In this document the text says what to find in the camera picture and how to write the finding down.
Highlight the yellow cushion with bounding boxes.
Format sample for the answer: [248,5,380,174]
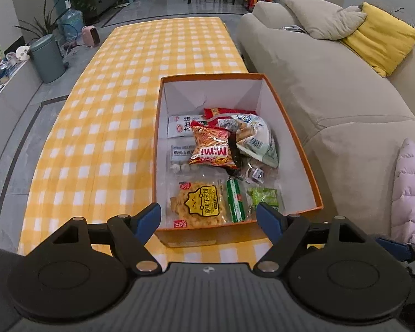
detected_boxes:
[341,2,415,77]

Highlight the beige sofa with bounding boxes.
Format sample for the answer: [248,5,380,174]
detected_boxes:
[237,2,415,235]

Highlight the red snack bag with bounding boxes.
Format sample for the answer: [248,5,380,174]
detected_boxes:
[203,107,256,132]

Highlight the yellow cracker bag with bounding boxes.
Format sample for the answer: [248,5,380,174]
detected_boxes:
[169,181,227,229]

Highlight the pink puffy jacket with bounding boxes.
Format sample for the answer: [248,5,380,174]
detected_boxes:
[391,139,415,244]

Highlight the orange mimi snack bag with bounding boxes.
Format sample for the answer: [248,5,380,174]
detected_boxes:
[190,121,242,169]

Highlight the beige cushion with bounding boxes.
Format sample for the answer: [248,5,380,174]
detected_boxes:
[280,0,367,40]

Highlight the white shrimp snack bag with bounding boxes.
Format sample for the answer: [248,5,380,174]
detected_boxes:
[167,115,207,139]

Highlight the potted plant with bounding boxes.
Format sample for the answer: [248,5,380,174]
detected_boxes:
[13,0,66,43]

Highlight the white green snack bag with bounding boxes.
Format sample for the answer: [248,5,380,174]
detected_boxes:
[232,114,279,169]

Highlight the clear bag white balls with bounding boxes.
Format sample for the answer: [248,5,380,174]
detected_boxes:
[168,145,198,175]

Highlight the white tv cabinet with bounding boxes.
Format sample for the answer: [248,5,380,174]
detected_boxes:
[0,60,42,159]

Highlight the yellow checkered tablecloth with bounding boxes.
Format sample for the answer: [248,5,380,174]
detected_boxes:
[18,17,248,256]

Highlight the blue water jug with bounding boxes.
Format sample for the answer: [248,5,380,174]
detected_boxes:
[58,8,84,42]

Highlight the grey green trash bin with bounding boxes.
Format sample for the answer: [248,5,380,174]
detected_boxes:
[29,34,66,83]

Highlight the orange cardboard box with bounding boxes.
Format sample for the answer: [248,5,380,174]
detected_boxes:
[154,74,323,248]

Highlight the pink space heater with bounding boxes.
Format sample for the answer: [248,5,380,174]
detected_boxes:
[81,25,100,47]

